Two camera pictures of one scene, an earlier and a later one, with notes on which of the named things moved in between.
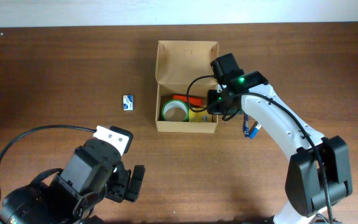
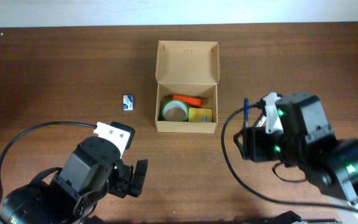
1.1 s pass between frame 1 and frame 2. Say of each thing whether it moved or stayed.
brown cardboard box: stayed
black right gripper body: moved
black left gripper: stayed
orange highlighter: stayed
